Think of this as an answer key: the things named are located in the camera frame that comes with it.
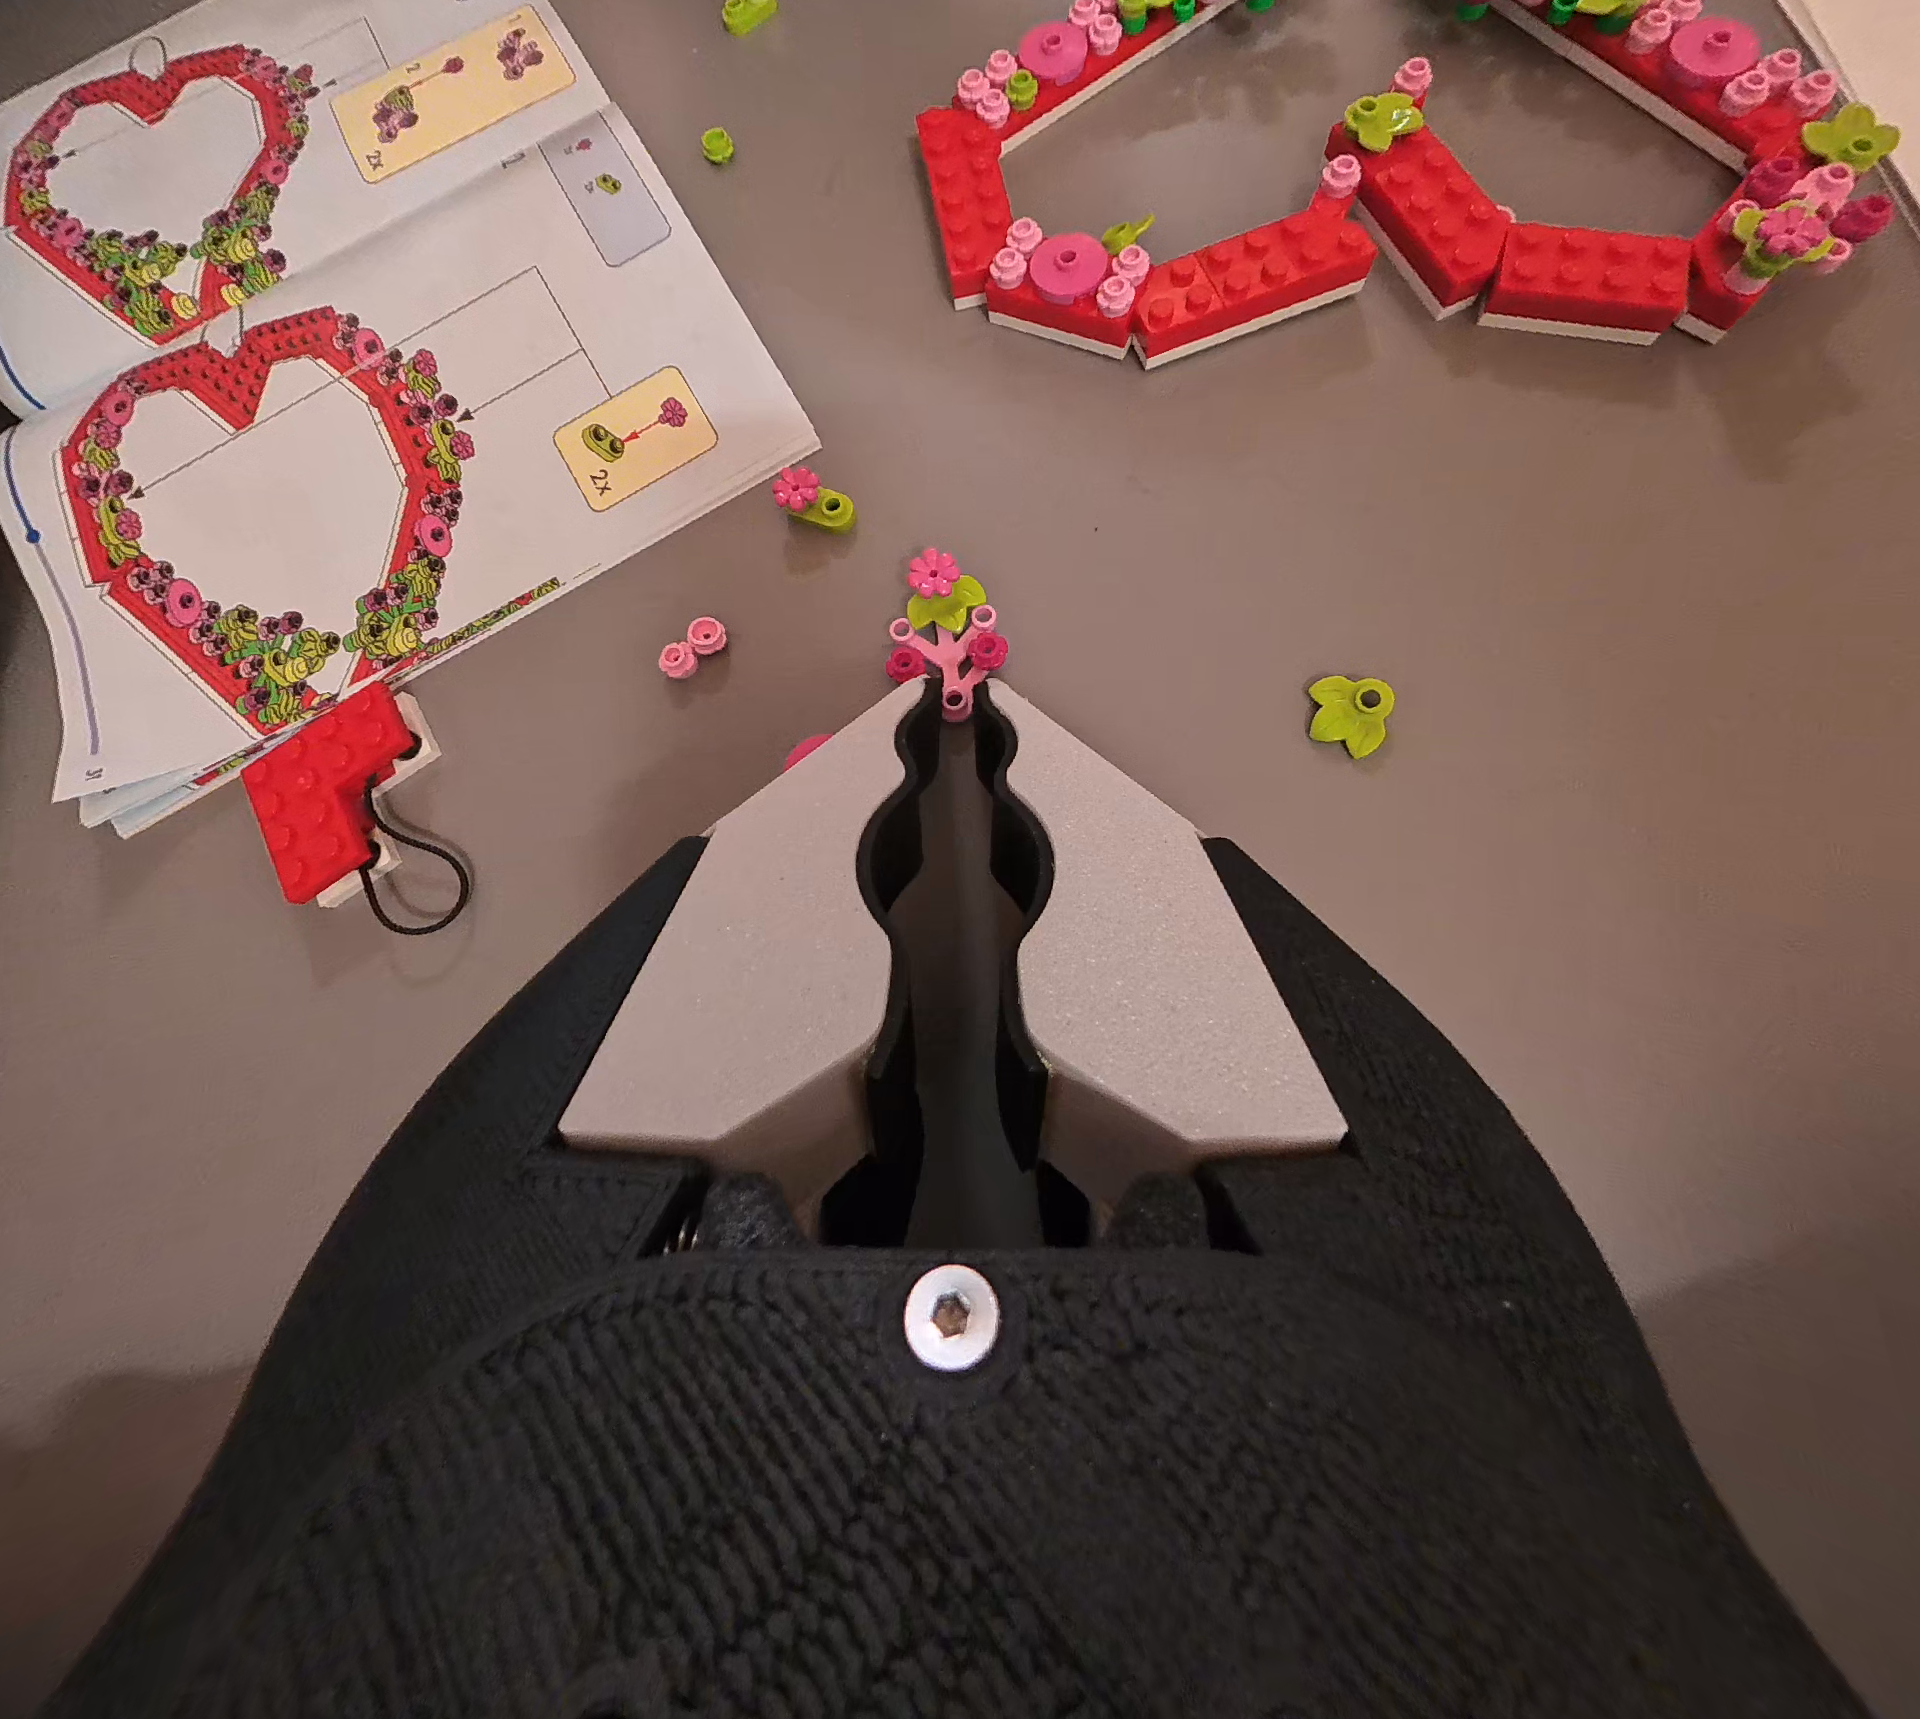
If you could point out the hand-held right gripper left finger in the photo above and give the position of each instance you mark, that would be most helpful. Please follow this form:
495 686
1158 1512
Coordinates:
718 983

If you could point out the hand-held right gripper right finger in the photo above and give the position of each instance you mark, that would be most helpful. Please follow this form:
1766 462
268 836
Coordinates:
1184 983

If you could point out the pink lego flower stem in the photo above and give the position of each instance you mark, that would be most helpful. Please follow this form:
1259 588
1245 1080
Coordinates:
949 656

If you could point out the red heart lego frame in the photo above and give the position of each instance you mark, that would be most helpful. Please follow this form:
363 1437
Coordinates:
1290 265

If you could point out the dark pink lego piece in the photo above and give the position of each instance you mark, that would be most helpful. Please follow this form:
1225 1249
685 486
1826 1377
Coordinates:
807 750

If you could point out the lime lego leaf piece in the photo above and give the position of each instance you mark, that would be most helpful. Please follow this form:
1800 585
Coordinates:
1348 716

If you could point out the red corner lego piece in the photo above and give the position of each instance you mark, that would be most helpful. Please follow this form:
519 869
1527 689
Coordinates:
323 782

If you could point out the lego instruction booklet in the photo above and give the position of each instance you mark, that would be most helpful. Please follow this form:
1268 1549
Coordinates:
451 294

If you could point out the pink flower on lime piece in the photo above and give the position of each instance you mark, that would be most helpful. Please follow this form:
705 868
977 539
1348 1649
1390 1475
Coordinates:
818 501

